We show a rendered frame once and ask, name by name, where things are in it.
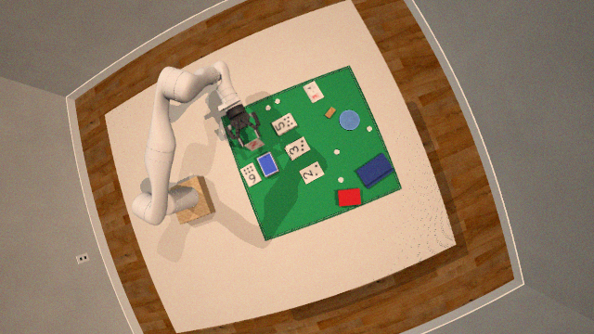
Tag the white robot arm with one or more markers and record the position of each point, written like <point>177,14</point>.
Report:
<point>181,86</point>

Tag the blue flat disc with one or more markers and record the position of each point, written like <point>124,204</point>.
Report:
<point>349,120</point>

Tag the white printed card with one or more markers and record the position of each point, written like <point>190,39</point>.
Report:
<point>313,91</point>

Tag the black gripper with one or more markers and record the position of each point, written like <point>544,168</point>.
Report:
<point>239,118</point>

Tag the red block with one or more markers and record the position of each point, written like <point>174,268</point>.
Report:
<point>349,197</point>

